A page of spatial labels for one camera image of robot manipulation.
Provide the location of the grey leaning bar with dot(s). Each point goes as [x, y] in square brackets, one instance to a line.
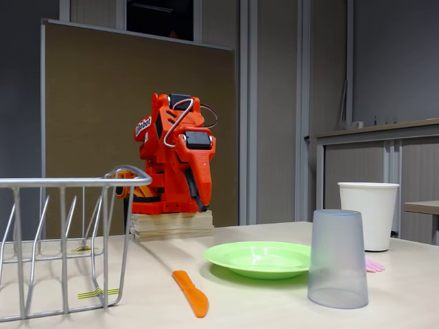
[344, 103]

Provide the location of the yellow black tape strip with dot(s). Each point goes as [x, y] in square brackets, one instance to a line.
[82, 249]
[89, 294]

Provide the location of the white paper cup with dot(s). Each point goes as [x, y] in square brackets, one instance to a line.
[380, 219]

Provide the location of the grey side table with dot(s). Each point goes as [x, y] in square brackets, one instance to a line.
[422, 207]

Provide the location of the wooden base block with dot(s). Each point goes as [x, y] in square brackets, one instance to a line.
[171, 226]

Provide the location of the orange table clamp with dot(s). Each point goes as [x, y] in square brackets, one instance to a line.
[125, 174]

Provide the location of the small white container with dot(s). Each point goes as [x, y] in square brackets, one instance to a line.
[358, 124]

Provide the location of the dark glass panel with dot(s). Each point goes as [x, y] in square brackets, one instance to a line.
[154, 20]

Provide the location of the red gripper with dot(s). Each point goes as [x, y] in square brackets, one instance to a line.
[200, 164]

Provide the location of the orange plastic knife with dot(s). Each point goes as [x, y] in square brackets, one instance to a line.
[193, 294]

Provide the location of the brown partition board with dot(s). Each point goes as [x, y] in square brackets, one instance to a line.
[96, 103]

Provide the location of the green plastic plate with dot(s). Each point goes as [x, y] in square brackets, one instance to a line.
[254, 257]

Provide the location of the pink plastic fork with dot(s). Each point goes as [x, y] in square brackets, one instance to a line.
[374, 266]

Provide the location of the red robot arm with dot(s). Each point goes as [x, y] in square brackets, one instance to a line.
[161, 171]

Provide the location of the translucent grey plastic cup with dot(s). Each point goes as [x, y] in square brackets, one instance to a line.
[337, 267]

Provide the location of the grey cabinet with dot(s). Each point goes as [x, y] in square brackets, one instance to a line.
[356, 161]

